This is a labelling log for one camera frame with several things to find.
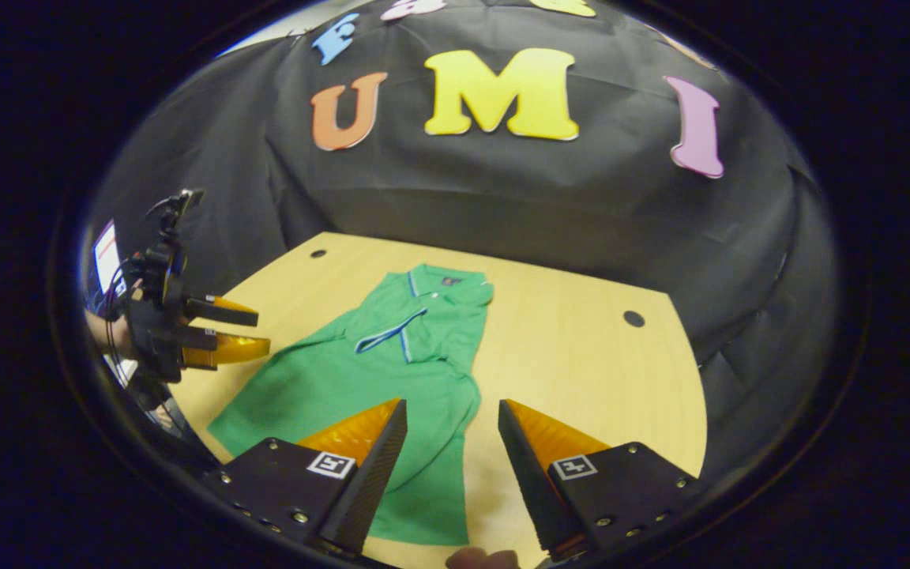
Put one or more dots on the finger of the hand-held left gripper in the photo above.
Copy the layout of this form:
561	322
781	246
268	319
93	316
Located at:
222	310
226	348

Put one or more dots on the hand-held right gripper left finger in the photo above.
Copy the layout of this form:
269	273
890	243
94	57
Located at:
376	482

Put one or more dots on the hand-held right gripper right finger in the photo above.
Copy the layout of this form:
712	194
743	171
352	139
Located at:
530	482

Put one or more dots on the green T-shirt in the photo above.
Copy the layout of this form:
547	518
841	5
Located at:
360	371

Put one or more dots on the black backdrop cloth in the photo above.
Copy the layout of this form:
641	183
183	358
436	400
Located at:
502	182

